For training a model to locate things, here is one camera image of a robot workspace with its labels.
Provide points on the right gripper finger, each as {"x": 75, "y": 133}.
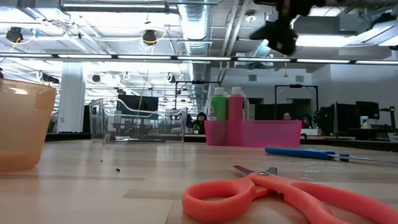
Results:
{"x": 273, "y": 31}
{"x": 286, "y": 45}

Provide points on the white paint bottle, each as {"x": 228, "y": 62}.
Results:
{"x": 226, "y": 94}

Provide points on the pink paint bottle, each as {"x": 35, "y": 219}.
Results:
{"x": 236, "y": 105}

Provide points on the green paint bottle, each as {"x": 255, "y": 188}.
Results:
{"x": 219, "y": 105}

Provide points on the thick round paint brush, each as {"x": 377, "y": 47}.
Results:
{"x": 109, "y": 138}

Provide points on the round white ceiling sensor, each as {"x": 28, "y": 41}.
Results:
{"x": 250, "y": 17}

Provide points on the red translucent plastic bin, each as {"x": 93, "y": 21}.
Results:
{"x": 270, "y": 133}

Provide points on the black computer monitor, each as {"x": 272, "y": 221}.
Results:
{"x": 367, "y": 109}
{"x": 342, "y": 116}
{"x": 136, "y": 102}

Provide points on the white labelled container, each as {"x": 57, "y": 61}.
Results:
{"x": 364, "y": 122}

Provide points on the clear plastic bin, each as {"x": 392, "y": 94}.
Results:
{"x": 96, "y": 121}

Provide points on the white building column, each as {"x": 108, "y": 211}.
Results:
{"x": 71, "y": 105}

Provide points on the orange translucent plastic bin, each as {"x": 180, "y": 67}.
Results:
{"x": 25, "y": 124}

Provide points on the black background rig frame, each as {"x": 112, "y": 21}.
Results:
{"x": 295, "y": 86}
{"x": 199, "y": 82}

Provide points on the black rail with light strips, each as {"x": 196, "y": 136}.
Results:
{"x": 202, "y": 58}

